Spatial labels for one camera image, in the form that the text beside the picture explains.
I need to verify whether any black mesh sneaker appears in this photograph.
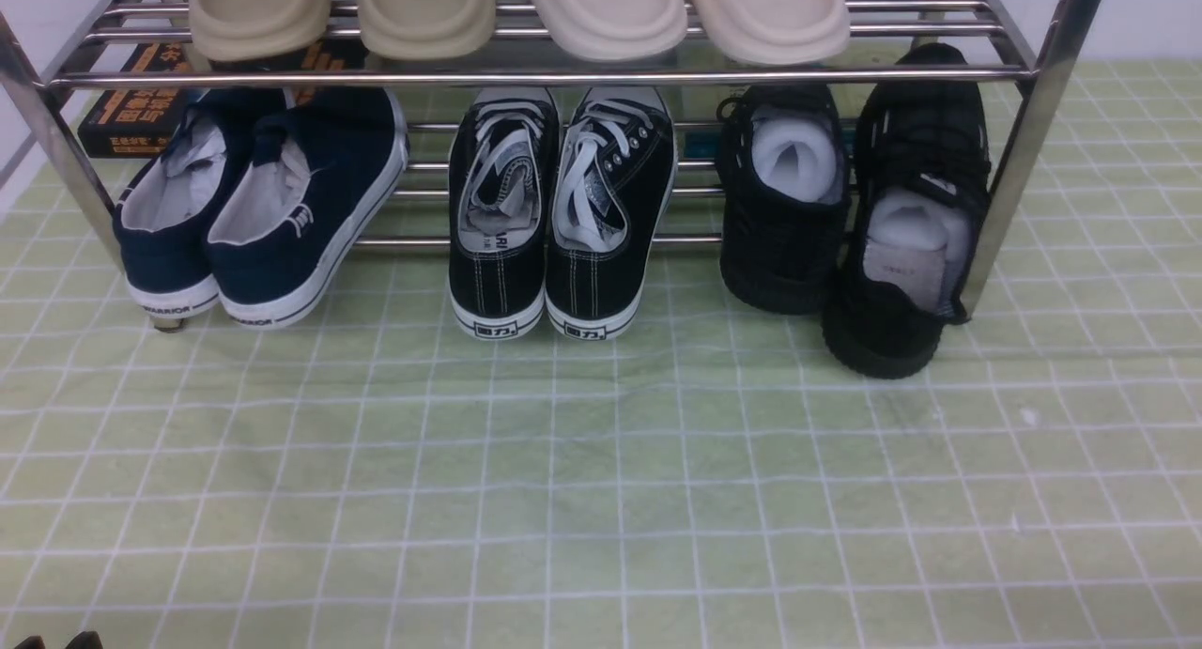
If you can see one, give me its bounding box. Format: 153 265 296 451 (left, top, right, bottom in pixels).
823 79 992 379
716 83 853 316

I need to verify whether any navy canvas shoe right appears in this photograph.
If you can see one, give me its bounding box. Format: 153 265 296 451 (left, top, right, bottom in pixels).
206 87 407 331

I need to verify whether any navy canvas shoe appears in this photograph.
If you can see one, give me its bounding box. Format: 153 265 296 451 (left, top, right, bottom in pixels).
112 88 294 320
206 87 407 331

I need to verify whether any navy canvas shoe left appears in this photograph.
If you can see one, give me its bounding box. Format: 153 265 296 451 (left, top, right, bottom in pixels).
112 88 294 320

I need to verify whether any silver metal shoe rack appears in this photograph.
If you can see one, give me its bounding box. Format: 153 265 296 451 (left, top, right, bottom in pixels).
2 0 1103 311

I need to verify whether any black canvas sneaker right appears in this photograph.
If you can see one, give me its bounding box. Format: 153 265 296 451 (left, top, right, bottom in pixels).
545 85 678 341

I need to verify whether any black canvas sneaker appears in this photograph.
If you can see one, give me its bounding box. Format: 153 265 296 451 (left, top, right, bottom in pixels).
448 87 563 341
545 85 678 341

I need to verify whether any black canvas sneaker left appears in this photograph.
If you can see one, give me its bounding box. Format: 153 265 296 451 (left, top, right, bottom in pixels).
448 87 563 341

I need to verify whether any teal beige book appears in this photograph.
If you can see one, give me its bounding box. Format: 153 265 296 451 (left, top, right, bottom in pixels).
678 85 748 160

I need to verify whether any cream slipper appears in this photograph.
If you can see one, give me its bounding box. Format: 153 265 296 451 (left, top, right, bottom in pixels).
691 0 851 66
532 0 688 62

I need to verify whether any cream slipper far right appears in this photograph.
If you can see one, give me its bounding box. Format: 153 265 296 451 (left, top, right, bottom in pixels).
691 0 851 66

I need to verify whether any tan slipper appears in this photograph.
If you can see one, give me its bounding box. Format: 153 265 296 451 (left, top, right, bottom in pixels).
357 0 496 61
189 0 331 62

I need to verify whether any tan slipper far left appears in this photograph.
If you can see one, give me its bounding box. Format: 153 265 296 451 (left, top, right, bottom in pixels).
189 0 331 62

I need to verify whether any black orange book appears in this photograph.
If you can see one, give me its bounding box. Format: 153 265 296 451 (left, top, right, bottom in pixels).
77 38 368 160

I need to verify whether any black object bottom left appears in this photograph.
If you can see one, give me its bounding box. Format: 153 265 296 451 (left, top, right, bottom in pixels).
13 630 102 649

